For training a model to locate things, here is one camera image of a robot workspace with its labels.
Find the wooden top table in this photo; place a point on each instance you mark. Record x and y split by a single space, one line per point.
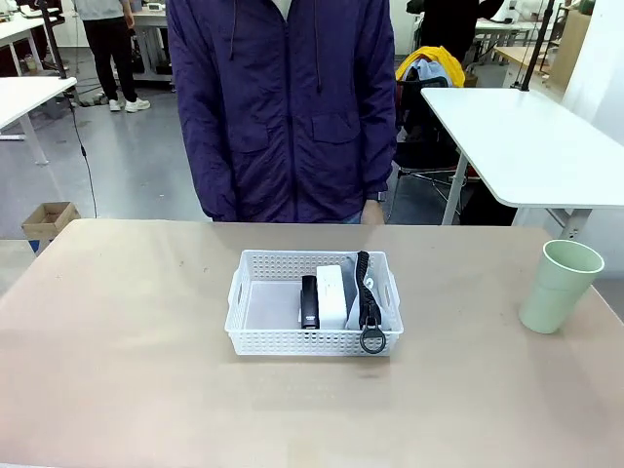
524 53

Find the yellow jacket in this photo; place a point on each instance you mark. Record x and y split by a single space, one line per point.
439 58

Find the grey equipment workbench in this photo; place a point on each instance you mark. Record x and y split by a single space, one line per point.
151 44

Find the person in black trousers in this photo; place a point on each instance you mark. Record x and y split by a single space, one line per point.
112 49

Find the person's left hand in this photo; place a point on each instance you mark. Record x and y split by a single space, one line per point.
373 213

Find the brown cardboard box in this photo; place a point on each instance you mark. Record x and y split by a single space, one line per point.
49 222

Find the person in black top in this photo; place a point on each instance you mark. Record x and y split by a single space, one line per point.
453 24

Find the person in purple jacket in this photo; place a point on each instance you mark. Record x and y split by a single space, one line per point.
283 107

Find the white rectangular adapter box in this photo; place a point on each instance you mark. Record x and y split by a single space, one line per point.
331 297

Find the black wrist watch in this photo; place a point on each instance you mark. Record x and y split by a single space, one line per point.
378 196

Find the black stapler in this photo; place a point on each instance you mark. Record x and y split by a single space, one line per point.
309 302

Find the black folding chair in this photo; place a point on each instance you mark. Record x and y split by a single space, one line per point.
424 141

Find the small white desk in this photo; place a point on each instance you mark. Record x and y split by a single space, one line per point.
24 97

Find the light green plastic cup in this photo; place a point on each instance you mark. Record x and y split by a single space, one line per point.
551 292

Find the white perforated plastic basket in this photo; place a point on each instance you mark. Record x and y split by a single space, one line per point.
283 341

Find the large white desk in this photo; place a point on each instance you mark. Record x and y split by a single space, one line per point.
526 141

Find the grey pouch with black zipper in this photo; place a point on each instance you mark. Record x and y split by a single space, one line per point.
363 302

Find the black pole stand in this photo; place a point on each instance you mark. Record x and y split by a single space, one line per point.
536 44
53 39

